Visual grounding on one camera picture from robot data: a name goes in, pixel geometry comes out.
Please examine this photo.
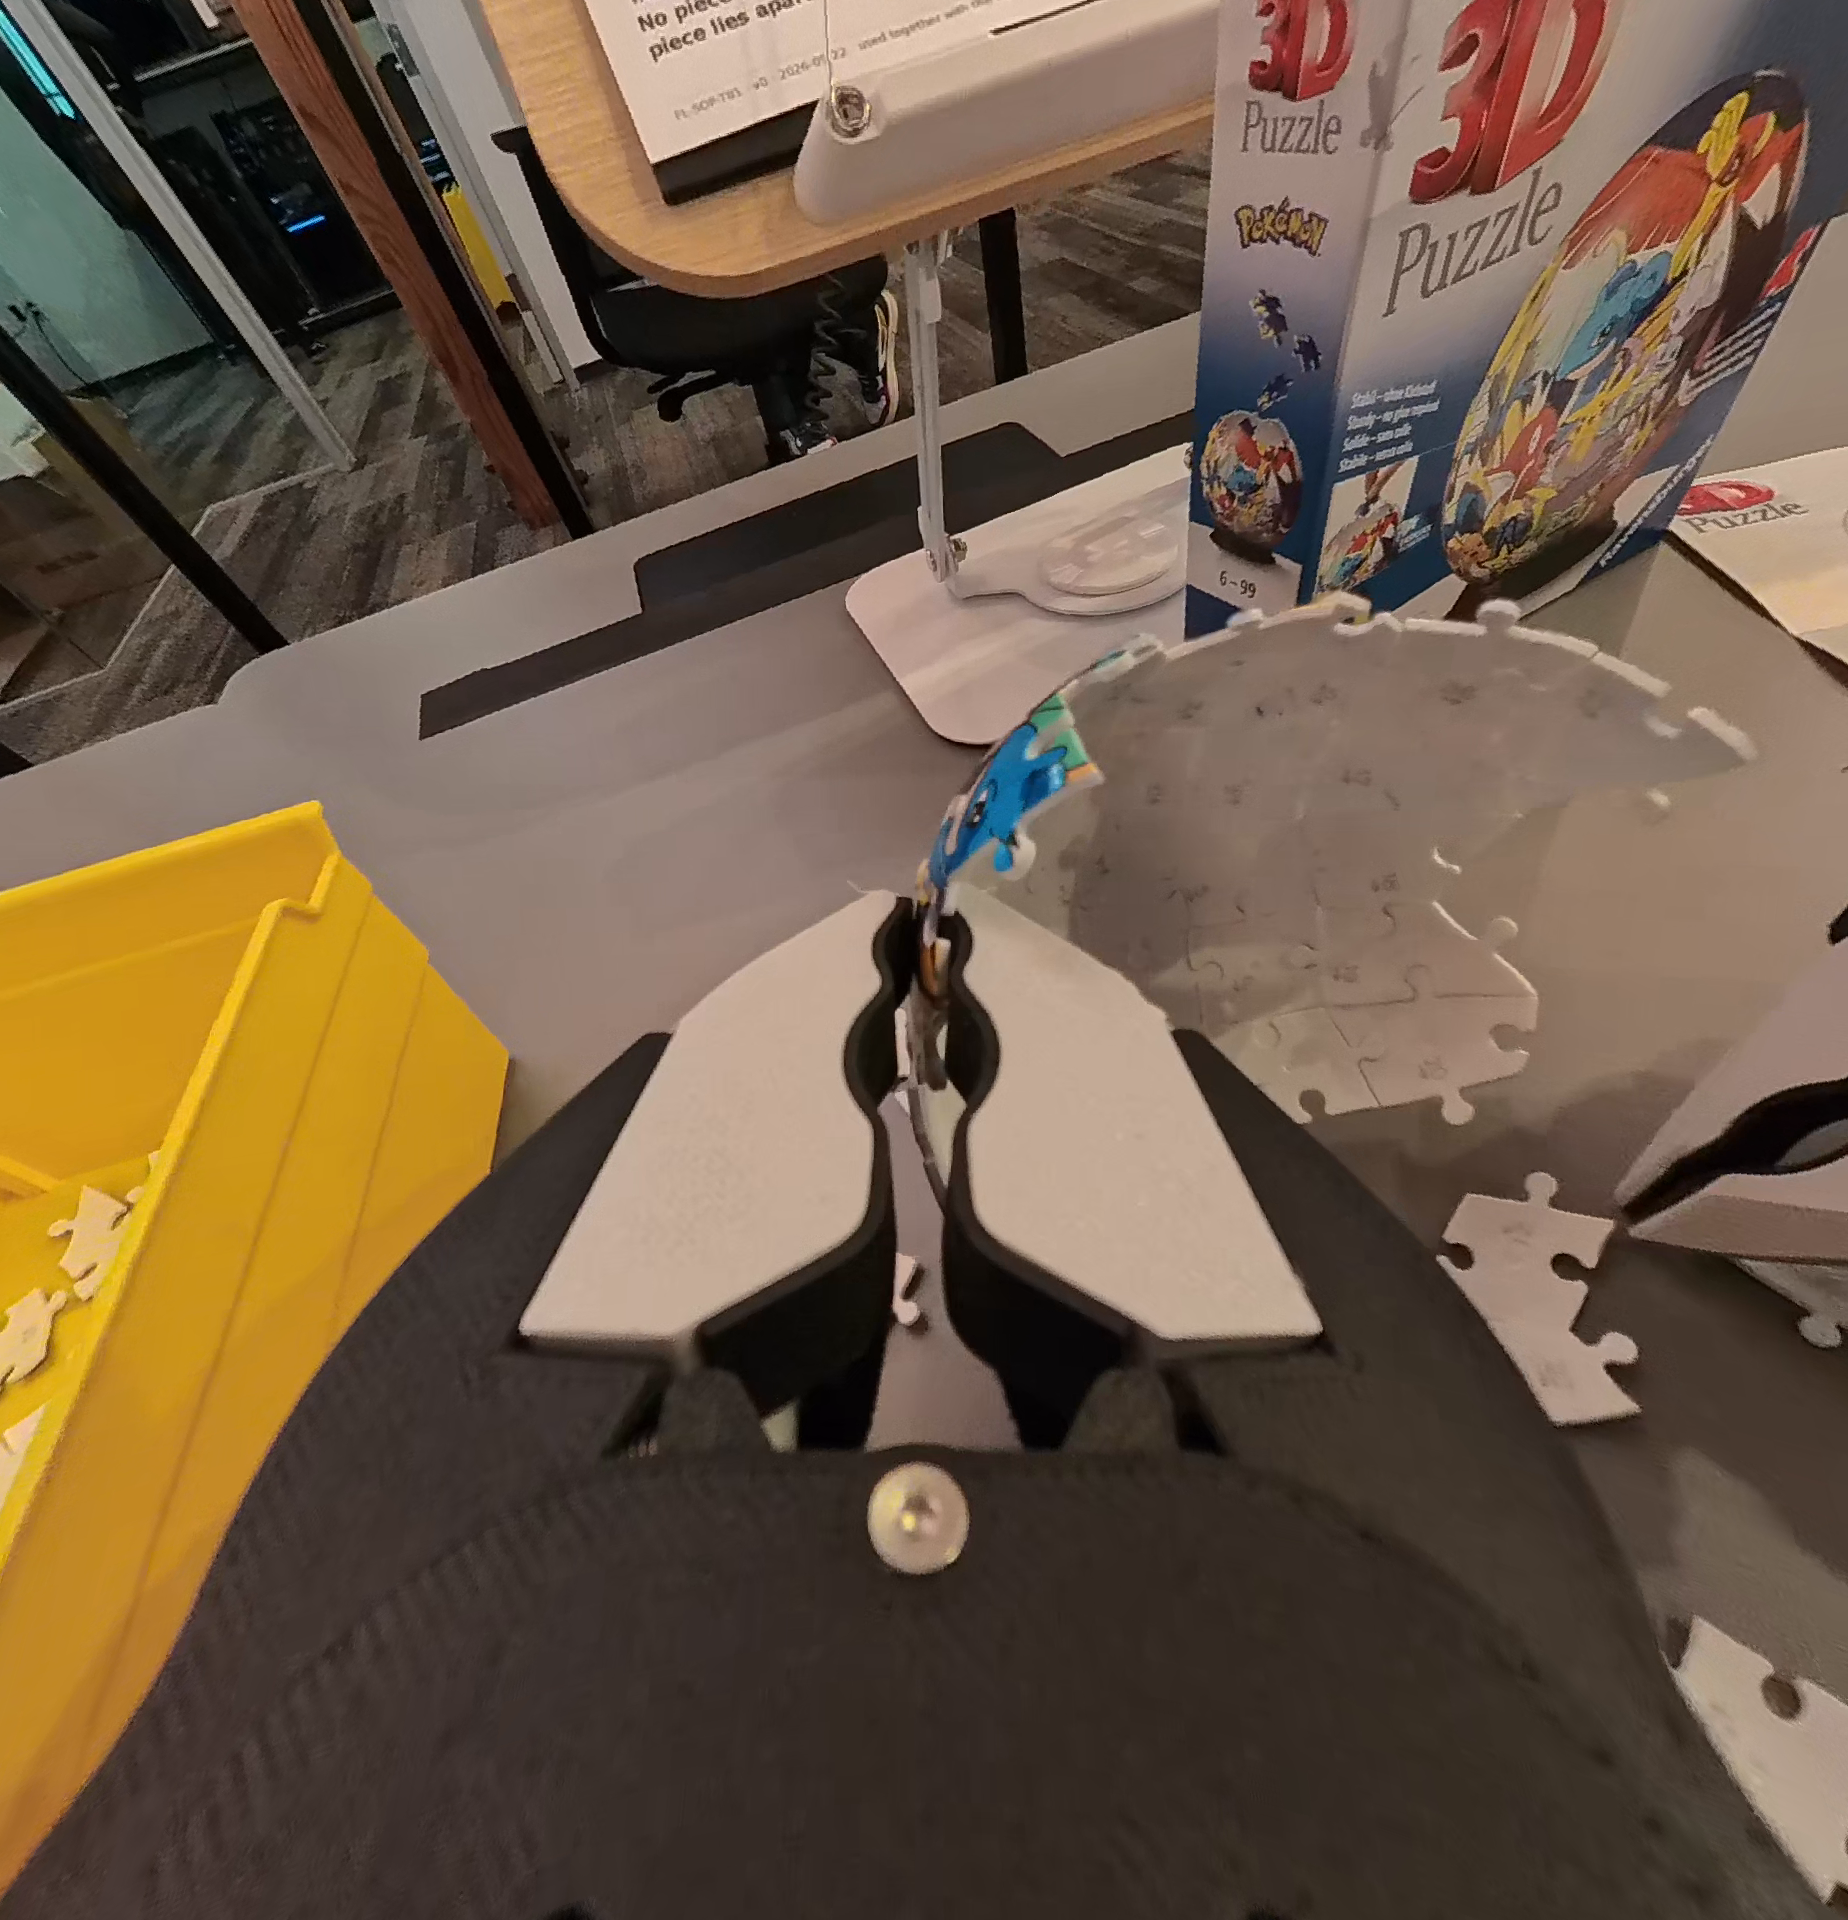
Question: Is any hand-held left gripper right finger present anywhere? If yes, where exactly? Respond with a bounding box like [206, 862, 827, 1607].
[917, 893, 1324, 1454]

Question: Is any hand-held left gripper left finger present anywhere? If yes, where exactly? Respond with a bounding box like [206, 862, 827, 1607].
[518, 893, 917, 1454]

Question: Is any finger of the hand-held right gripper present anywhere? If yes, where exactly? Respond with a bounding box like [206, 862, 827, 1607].
[1614, 937, 1848, 1220]
[1629, 1117, 1848, 1267]

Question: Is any partly built puzzle ball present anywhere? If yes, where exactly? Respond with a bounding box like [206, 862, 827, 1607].
[914, 593, 1758, 1201]

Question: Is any yellow plastic bin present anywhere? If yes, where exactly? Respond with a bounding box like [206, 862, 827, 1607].
[0, 797, 512, 1668]

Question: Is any printed puzzle box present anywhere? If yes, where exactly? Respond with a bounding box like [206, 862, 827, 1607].
[1184, 0, 1842, 644]

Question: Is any folded instruction leaflet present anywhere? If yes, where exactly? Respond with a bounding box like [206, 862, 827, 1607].
[1665, 442, 1848, 691]

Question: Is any white document stand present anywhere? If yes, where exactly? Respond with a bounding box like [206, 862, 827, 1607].
[793, 0, 1226, 747]

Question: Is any black office chair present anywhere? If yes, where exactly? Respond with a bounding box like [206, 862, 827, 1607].
[491, 126, 903, 451]

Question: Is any cardboard box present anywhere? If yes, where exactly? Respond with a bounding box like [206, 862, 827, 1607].
[0, 451, 178, 624]

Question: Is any yellow floor sign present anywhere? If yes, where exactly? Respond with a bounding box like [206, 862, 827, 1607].
[444, 176, 510, 301]

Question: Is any printed instruction sheet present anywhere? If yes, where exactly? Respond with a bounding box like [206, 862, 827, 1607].
[587, 0, 1046, 158]

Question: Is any black cable slot cover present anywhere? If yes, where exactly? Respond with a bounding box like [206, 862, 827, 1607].
[418, 422, 1112, 738]

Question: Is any wooden post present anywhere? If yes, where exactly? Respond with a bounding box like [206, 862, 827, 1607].
[237, 0, 599, 534]

